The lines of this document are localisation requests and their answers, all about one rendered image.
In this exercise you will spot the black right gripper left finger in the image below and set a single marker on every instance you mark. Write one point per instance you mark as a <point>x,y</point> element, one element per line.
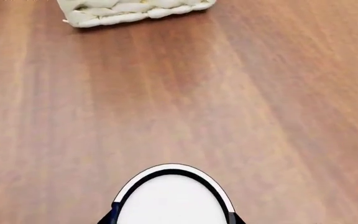
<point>110,215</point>

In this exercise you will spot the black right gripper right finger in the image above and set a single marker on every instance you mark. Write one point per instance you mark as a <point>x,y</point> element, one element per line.
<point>235,219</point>

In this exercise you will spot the cream chunky woven basket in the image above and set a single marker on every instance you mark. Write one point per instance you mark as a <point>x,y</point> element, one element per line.
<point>129,11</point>

